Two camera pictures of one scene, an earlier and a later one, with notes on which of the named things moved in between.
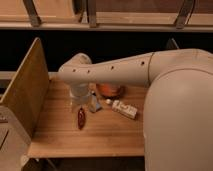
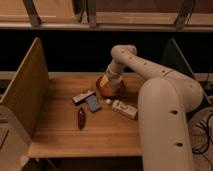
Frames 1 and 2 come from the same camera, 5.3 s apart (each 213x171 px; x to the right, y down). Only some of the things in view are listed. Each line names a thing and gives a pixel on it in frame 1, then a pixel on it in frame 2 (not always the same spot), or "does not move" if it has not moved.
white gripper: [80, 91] → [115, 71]
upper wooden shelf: [106, 15] does not move
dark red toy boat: [81, 118] does not move
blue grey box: [94, 104] does not move
